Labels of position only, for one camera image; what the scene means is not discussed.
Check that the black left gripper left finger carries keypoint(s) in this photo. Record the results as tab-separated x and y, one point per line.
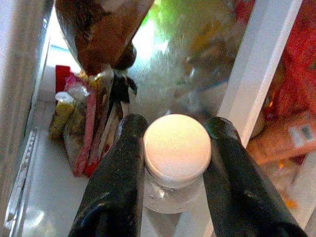
116	185

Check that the clear plastic bag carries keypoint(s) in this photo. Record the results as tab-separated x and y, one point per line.
205	61

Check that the clear bottle with white cap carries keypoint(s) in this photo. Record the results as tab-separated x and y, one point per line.
176	148

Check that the red box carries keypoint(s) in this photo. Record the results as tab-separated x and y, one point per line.
61	79

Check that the yellow tube with white cap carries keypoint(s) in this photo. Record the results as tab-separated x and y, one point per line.
60	118

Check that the pink snack packet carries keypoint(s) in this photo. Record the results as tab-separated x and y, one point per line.
86	138

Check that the black and white packet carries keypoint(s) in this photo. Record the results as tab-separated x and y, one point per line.
121	86

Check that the orange food packet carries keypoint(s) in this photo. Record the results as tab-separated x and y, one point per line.
279	153

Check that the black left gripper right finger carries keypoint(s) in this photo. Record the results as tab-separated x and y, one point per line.
237	197

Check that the green food item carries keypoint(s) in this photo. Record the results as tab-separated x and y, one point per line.
177	14

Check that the white fridge shelf frame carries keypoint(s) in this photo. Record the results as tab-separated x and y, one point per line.
259	74

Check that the brown plastic food bag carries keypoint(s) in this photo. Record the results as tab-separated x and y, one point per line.
98	32

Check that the red plastic bag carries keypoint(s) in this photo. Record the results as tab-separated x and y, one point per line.
298	61

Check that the red and white packet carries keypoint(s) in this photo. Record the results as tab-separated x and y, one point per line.
96	163

